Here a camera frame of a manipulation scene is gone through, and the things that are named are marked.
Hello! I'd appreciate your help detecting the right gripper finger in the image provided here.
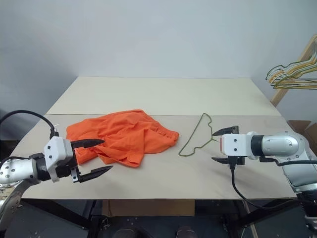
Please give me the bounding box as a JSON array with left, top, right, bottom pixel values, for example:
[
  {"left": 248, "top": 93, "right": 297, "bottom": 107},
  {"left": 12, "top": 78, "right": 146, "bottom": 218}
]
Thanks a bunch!
[
  {"left": 211, "top": 156, "right": 231, "bottom": 166},
  {"left": 212, "top": 127, "right": 234, "bottom": 137}
]

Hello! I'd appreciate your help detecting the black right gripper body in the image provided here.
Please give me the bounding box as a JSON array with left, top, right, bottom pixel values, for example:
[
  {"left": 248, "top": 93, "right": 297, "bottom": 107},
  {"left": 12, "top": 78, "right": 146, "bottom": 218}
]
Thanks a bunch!
[{"left": 218, "top": 125, "right": 245, "bottom": 166}]

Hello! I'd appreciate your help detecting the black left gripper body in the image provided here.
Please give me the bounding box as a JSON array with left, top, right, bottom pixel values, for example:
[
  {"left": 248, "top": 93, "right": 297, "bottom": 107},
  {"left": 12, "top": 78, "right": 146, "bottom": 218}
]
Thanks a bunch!
[{"left": 55, "top": 145, "right": 82, "bottom": 184}]

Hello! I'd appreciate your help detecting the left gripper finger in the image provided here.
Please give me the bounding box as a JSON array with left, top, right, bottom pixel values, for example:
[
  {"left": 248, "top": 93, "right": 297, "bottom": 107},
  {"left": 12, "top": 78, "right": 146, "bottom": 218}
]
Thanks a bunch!
[
  {"left": 71, "top": 139, "right": 106, "bottom": 150},
  {"left": 78, "top": 165, "right": 114, "bottom": 184}
]

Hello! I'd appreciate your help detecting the orange cloth garment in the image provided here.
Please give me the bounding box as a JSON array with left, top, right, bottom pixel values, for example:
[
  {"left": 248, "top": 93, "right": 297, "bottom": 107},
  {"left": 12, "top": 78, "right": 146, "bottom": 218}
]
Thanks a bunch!
[{"left": 66, "top": 109, "right": 180, "bottom": 169}]

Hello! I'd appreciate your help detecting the olive green wire hanger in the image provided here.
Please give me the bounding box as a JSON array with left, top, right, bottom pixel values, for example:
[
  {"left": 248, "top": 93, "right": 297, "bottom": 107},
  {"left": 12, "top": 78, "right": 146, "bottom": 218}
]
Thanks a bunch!
[{"left": 178, "top": 113, "right": 221, "bottom": 158}]

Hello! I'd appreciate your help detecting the brown cardboard panel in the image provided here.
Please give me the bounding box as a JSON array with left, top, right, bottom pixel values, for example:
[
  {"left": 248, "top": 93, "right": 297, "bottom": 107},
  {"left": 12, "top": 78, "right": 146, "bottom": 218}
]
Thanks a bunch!
[{"left": 102, "top": 199, "right": 195, "bottom": 217}]

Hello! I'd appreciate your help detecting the dark rounded shape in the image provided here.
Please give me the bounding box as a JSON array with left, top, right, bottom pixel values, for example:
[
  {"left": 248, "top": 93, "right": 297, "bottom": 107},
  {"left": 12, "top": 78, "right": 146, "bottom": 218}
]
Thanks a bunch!
[
  {"left": 114, "top": 227, "right": 150, "bottom": 238},
  {"left": 176, "top": 225, "right": 199, "bottom": 238}
]

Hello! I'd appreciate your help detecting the wooden clothes rack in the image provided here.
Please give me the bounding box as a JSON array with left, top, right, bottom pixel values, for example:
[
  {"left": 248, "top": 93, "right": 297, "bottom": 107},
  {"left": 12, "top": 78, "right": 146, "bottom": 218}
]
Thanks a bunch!
[{"left": 270, "top": 34, "right": 317, "bottom": 108}]

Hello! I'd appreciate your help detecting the brown cardboard box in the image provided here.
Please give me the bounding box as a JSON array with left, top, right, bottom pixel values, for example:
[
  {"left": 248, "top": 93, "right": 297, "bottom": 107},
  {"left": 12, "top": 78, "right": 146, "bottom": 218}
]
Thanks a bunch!
[{"left": 286, "top": 119, "right": 317, "bottom": 155}]

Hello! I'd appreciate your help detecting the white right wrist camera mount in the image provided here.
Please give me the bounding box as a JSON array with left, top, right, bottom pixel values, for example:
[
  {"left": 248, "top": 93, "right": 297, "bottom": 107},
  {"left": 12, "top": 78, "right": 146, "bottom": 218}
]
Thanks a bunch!
[{"left": 218, "top": 133, "right": 249, "bottom": 158}]

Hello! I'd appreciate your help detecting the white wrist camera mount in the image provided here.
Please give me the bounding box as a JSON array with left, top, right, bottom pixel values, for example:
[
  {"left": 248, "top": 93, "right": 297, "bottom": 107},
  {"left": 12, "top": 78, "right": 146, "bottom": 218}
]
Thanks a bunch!
[
  {"left": 218, "top": 133, "right": 249, "bottom": 158},
  {"left": 43, "top": 137, "right": 75, "bottom": 183}
]

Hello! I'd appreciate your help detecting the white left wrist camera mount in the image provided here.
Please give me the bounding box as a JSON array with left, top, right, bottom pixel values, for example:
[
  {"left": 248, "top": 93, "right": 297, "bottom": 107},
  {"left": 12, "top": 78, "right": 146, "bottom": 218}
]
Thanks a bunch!
[{"left": 43, "top": 137, "right": 75, "bottom": 183}]

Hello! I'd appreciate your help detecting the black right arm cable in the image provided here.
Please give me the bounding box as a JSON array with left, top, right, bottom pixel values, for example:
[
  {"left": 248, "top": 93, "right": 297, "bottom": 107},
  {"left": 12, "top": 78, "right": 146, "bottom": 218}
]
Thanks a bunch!
[{"left": 229, "top": 158, "right": 317, "bottom": 209}]

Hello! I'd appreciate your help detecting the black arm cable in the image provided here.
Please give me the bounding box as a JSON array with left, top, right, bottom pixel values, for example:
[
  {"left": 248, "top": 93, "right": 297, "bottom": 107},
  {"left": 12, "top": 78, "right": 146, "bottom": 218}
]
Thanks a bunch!
[
  {"left": 229, "top": 158, "right": 317, "bottom": 209},
  {"left": 0, "top": 110, "right": 60, "bottom": 140}
]

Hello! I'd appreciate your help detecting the black table frame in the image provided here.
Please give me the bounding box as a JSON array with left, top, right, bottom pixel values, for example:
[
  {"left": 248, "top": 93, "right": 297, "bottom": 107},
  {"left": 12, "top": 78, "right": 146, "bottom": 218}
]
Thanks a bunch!
[{"left": 19, "top": 198, "right": 306, "bottom": 238}]

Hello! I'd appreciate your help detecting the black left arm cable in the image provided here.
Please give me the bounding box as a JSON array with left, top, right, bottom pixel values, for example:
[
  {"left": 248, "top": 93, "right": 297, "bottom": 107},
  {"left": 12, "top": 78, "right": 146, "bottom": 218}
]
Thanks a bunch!
[{"left": 0, "top": 110, "right": 60, "bottom": 140}]

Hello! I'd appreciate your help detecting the bunch of wire hangers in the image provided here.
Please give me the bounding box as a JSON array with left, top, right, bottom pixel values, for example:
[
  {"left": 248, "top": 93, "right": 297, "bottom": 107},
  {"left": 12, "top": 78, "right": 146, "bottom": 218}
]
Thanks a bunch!
[{"left": 269, "top": 59, "right": 317, "bottom": 85}]

